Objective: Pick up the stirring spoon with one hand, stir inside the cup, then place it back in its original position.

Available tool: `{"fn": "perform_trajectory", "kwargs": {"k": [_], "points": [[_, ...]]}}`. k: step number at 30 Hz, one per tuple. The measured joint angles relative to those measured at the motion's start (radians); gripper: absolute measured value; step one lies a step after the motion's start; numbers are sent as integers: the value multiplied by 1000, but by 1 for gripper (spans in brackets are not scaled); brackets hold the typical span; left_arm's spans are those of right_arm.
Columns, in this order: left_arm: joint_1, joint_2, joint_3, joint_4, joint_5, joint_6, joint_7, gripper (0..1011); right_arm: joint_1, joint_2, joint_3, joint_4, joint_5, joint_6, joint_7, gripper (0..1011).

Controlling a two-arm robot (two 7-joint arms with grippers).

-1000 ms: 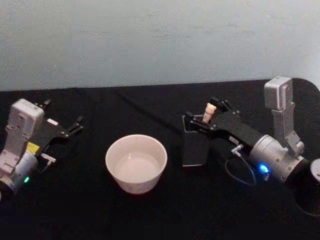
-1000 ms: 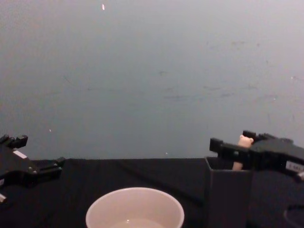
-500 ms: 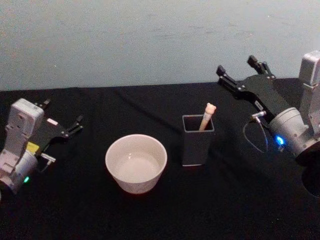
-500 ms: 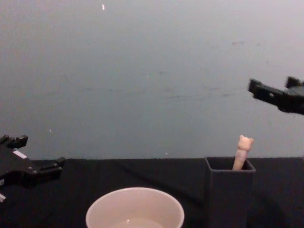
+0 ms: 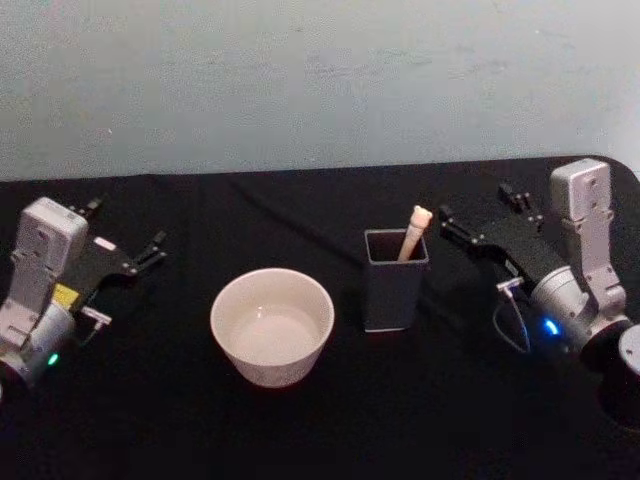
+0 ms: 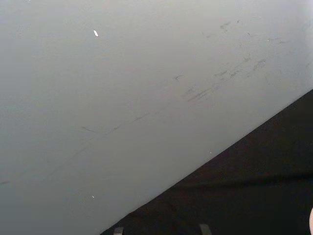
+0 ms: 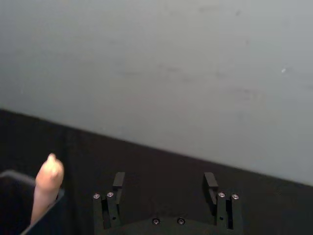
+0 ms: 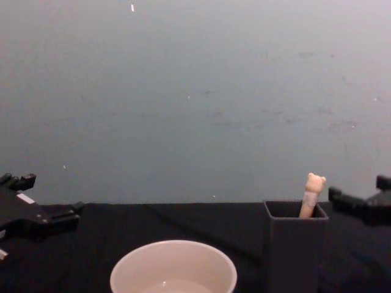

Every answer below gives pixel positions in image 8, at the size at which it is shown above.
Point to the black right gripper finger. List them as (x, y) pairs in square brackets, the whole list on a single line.
[(346, 203), (384, 182)]

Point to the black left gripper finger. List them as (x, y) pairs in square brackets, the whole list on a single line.
[(21, 180), (65, 218)]

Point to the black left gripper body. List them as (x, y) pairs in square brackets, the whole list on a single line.
[(21, 215)]

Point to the cream bear-topped stick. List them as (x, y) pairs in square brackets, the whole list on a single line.
[(313, 189)]

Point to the black square holder box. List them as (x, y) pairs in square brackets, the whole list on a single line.
[(294, 253)]

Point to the white round bowl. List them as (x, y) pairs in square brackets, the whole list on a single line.
[(172, 262)]

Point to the black table cloth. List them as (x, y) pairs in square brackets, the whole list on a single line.
[(183, 222)]

